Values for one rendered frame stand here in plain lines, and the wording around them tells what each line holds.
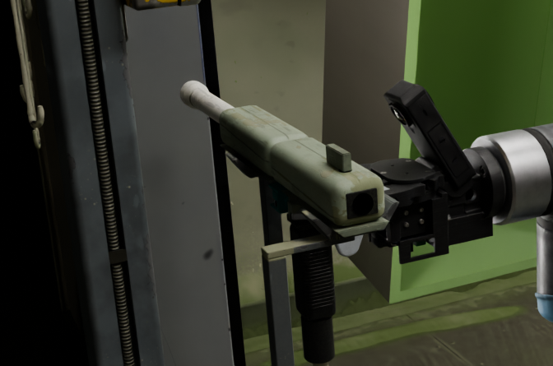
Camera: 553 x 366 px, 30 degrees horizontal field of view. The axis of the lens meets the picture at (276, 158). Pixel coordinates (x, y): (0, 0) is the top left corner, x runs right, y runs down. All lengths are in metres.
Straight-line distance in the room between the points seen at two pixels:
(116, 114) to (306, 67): 2.44
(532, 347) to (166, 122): 1.78
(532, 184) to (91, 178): 0.42
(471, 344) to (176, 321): 1.61
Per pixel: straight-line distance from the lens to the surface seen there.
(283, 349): 0.87
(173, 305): 1.47
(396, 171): 0.98
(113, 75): 0.84
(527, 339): 3.01
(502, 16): 2.51
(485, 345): 2.97
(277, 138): 0.97
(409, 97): 0.95
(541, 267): 1.12
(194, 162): 1.41
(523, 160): 1.01
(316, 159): 0.89
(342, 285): 3.08
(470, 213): 1.02
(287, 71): 3.24
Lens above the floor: 1.40
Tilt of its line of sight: 17 degrees down
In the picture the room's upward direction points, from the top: 5 degrees counter-clockwise
